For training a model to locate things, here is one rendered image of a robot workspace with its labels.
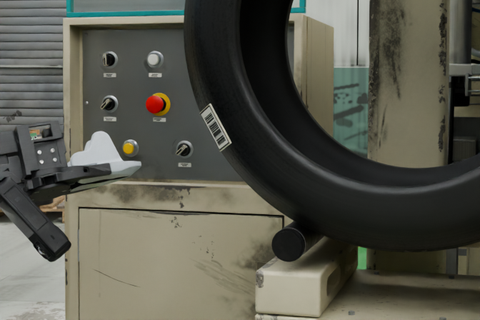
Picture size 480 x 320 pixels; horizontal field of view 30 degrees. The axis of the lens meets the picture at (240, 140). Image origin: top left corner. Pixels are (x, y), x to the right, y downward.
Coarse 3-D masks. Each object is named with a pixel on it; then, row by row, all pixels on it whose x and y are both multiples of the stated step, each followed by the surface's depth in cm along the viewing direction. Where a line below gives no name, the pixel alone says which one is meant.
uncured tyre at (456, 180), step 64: (192, 0) 120; (256, 0) 144; (192, 64) 121; (256, 64) 145; (256, 128) 116; (320, 128) 144; (256, 192) 121; (320, 192) 114; (384, 192) 112; (448, 192) 110
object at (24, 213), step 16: (0, 192) 105; (16, 192) 105; (0, 208) 108; (16, 208) 105; (32, 208) 106; (16, 224) 108; (32, 224) 105; (48, 224) 106; (32, 240) 108; (48, 240) 105; (64, 240) 106; (48, 256) 106
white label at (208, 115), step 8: (200, 112) 122; (208, 112) 120; (208, 120) 121; (216, 120) 119; (208, 128) 122; (216, 128) 120; (216, 136) 121; (224, 136) 119; (216, 144) 121; (224, 144) 120
